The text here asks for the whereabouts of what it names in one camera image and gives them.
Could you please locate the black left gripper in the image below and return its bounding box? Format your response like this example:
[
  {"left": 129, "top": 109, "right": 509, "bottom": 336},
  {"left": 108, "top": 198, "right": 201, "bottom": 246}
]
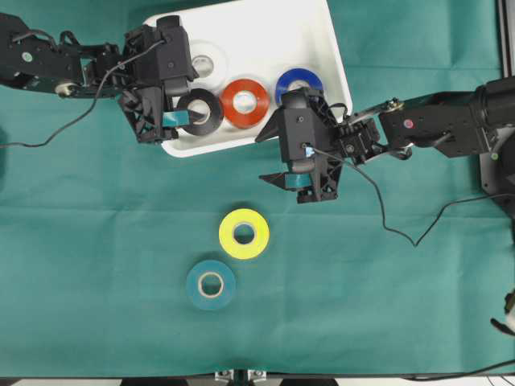
[{"left": 80, "top": 23, "right": 206, "bottom": 145}]

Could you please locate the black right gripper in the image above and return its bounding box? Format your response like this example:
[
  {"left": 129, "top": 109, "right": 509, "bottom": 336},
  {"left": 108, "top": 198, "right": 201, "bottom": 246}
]
[{"left": 255, "top": 88, "right": 382, "bottom": 203}]

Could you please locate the black tape roll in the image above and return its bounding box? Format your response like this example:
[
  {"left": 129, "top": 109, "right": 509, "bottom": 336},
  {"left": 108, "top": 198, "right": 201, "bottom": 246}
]
[{"left": 176, "top": 88, "right": 224, "bottom": 136}]

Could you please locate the red tape roll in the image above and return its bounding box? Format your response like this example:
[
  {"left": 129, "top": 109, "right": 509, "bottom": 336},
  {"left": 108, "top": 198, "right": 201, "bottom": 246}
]
[{"left": 220, "top": 78, "right": 270, "bottom": 129}]

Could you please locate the white tape roll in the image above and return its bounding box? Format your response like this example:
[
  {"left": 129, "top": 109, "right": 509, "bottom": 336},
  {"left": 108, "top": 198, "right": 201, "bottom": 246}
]
[{"left": 190, "top": 40, "right": 229, "bottom": 88}]

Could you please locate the yellow tape roll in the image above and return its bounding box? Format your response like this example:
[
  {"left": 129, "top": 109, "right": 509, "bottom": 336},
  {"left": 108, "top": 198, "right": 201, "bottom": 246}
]
[{"left": 219, "top": 208, "right": 270, "bottom": 261}]

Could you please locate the blue tape roll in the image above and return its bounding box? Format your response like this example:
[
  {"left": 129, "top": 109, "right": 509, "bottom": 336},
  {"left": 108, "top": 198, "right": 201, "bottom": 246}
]
[{"left": 274, "top": 68, "right": 323, "bottom": 105}]

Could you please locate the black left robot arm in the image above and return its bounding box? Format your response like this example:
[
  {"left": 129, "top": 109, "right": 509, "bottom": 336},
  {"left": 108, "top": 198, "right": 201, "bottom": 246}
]
[{"left": 1, "top": 14, "right": 199, "bottom": 144}]

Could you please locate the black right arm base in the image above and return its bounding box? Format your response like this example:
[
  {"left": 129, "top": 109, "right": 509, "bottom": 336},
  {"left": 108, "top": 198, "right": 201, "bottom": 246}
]
[{"left": 480, "top": 127, "right": 514, "bottom": 220}]

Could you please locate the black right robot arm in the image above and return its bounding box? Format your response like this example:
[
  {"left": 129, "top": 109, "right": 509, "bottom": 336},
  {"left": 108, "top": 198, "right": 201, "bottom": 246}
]
[{"left": 256, "top": 77, "right": 514, "bottom": 203}]

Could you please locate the teal green tape roll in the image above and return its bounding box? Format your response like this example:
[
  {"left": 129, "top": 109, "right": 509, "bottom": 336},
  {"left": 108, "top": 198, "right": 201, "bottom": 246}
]
[{"left": 186, "top": 260, "right": 237, "bottom": 310}]

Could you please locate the green table cloth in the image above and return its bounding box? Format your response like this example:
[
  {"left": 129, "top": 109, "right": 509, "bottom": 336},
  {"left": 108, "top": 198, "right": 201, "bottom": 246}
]
[{"left": 0, "top": 0, "right": 515, "bottom": 379}]

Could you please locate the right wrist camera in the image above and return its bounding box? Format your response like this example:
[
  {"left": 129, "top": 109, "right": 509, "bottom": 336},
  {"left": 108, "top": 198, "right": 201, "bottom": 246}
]
[{"left": 279, "top": 88, "right": 315, "bottom": 174}]

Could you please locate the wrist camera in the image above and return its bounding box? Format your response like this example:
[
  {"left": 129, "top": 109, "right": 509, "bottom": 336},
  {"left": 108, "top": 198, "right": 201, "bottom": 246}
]
[
  {"left": 279, "top": 88, "right": 315, "bottom": 174},
  {"left": 156, "top": 15, "right": 199, "bottom": 97}
]

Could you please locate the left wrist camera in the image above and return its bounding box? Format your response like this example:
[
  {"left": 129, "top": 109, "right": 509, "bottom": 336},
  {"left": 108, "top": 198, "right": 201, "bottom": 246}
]
[{"left": 156, "top": 15, "right": 199, "bottom": 97}]

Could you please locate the left camera cable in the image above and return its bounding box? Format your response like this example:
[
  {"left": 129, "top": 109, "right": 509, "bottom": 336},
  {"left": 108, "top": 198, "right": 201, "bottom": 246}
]
[{"left": 0, "top": 38, "right": 166, "bottom": 149}]

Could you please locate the camera cable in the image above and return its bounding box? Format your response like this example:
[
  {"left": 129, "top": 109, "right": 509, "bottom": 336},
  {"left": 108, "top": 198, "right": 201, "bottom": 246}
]
[
  {"left": 309, "top": 146, "right": 515, "bottom": 248},
  {"left": 0, "top": 38, "right": 166, "bottom": 149}
]

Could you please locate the right camera cable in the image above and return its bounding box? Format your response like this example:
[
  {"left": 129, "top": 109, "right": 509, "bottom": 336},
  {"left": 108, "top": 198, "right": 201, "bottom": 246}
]
[{"left": 309, "top": 146, "right": 515, "bottom": 248}]

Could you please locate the metal bracket at table edge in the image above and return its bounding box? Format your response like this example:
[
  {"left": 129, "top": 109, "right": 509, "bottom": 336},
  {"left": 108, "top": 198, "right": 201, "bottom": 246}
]
[{"left": 214, "top": 369, "right": 267, "bottom": 385}]

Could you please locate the black cable bottom right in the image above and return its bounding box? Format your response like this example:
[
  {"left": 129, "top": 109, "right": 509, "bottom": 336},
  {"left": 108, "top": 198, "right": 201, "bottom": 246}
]
[{"left": 398, "top": 359, "right": 515, "bottom": 382}]

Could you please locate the aluminium frame post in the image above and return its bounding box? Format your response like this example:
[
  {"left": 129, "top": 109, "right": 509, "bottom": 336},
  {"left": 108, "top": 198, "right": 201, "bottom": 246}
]
[{"left": 496, "top": 0, "right": 515, "bottom": 77}]

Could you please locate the white object with cables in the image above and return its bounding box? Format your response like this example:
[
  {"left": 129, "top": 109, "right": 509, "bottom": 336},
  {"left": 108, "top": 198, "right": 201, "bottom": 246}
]
[{"left": 490, "top": 291, "right": 514, "bottom": 336}]

